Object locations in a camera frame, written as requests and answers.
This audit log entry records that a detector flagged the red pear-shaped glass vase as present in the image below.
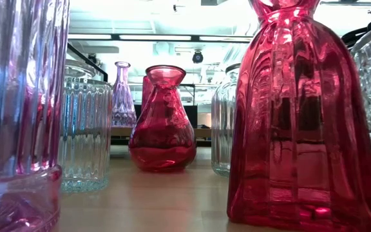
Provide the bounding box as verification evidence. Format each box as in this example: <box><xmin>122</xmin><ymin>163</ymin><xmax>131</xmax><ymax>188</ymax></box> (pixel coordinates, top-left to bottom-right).
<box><xmin>128</xmin><ymin>64</ymin><xmax>198</xmax><ymax>173</ymax></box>

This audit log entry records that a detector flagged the clear ribbed glass jar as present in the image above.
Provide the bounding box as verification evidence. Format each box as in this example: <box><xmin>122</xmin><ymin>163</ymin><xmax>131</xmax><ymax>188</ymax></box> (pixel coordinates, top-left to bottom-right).
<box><xmin>58</xmin><ymin>59</ymin><xmax>113</xmax><ymax>193</ymax></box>
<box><xmin>210</xmin><ymin>63</ymin><xmax>242</xmax><ymax>178</ymax></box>

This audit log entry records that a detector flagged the tall red glass vase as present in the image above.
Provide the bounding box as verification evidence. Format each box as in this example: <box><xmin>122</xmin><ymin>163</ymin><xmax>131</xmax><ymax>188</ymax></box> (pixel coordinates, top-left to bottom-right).
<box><xmin>140</xmin><ymin>75</ymin><xmax>157</xmax><ymax>112</ymax></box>

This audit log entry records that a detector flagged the slender pink glass vase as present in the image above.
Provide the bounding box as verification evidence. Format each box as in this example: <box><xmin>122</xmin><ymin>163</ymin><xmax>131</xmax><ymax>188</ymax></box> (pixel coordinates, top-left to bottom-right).
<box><xmin>111</xmin><ymin>61</ymin><xmax>138</xmax><ymax>128</ymax></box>

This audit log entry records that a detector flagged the large red pleated vase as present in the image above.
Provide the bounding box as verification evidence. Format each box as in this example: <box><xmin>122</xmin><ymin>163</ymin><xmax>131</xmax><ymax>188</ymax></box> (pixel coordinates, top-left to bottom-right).
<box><xmin>226</xmin><ymin>0</ymin><xmax>371</xmax><ymax>232</ymax></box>

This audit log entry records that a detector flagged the large pink ribbed vase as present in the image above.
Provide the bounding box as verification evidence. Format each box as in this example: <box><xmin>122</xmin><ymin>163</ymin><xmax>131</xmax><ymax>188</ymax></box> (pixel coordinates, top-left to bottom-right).
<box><xmin>0</xmin><ymin>0</ymin><xmax>71</xmax><ymax>232</ymax></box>

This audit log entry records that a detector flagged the black metal wooden shelf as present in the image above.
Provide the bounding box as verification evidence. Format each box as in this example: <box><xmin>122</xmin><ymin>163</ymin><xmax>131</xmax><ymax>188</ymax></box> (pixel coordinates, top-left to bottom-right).
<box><xmin>66</xmin><ymin>43</ymin><xmax>213</xmax><ymax>139</ymax></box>

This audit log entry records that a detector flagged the black overhead light bar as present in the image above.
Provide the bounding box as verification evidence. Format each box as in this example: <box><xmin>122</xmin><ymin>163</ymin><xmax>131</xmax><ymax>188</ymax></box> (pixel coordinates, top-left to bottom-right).
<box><xmin>68</xmin><ymin>32</ymin><xmax>254</xmax><ymax>43</ymax></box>

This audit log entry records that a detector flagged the black ceiling camera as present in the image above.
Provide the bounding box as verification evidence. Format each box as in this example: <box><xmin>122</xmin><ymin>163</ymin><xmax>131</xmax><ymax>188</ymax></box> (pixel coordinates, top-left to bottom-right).
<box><xmin>191</xmin><ymin>50</ymin><xmax>205</xmax><ymax>64</ymax></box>

